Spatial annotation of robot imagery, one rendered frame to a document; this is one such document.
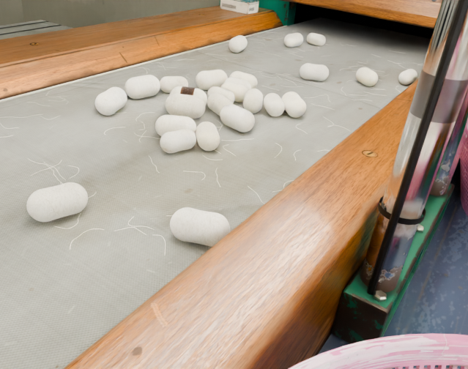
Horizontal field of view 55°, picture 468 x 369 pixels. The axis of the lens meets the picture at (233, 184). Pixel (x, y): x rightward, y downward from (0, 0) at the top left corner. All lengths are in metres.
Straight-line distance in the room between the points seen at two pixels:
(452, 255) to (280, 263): 0.24
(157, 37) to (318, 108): 0.26
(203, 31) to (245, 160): 0.38
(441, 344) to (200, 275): 0.10
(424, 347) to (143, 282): 0.14
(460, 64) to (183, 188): 0.19
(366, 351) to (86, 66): 0.45
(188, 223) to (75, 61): 0.33
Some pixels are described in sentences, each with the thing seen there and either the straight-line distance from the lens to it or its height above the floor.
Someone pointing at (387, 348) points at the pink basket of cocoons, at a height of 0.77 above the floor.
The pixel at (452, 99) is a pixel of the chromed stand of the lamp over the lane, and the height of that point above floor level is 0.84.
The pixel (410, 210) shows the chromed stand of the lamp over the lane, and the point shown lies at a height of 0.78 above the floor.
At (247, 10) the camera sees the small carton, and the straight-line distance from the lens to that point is 0.83.
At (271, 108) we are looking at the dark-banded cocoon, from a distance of 0.45.
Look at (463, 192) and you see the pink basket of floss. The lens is 0.50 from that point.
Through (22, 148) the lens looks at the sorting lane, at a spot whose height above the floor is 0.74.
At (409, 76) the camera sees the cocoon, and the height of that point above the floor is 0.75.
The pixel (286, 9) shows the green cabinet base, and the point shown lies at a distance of 0.90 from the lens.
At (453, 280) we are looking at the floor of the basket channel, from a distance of 0.40.
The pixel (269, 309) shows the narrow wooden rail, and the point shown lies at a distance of 0.20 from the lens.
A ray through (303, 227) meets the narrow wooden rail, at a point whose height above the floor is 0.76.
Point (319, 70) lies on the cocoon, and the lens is 0.58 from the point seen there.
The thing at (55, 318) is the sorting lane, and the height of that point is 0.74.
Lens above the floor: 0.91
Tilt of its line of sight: 31 degrees down
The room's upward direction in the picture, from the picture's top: 5 degrees clockwise
